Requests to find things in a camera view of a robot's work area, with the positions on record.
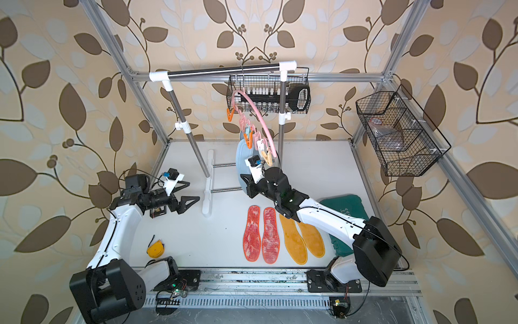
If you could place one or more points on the back black wire basket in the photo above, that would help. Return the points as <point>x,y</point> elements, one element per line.
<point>265,89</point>

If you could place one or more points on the metal clothes rack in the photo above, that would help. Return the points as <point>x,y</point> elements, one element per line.
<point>166,77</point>

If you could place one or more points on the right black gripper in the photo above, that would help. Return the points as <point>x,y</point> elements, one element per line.
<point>253,191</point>

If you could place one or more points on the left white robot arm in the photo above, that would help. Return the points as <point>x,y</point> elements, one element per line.
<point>109,287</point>

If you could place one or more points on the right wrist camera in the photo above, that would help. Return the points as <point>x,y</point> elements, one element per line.
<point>255,165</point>

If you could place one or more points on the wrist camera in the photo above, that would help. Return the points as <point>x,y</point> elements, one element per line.
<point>171,178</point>
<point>255,165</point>

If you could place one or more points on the side black wire basket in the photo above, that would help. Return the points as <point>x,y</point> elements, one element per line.
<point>402,134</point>

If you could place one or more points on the red patterned insole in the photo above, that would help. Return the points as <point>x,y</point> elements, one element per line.
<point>271,241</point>
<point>251,238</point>

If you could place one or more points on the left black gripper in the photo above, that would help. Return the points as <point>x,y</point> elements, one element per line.
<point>177,207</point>

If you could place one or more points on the yellow fuzzy insole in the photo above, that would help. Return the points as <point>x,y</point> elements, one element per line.
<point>294,242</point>
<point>313,240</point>

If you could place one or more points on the grey blue insole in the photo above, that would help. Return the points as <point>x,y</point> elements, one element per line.
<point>243,153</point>

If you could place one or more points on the pink clip hanger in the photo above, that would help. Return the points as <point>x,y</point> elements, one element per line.
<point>260,140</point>

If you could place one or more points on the yellow tape measure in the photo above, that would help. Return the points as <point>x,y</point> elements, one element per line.
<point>156,249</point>

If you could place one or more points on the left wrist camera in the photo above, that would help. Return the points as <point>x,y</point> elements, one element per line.
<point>171,178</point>

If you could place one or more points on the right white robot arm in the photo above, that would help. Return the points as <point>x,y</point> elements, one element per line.
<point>375,251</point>

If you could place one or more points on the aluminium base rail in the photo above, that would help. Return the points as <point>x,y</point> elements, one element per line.
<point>274,288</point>

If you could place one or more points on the green plastic tool case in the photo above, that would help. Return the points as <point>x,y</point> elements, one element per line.
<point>350,205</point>

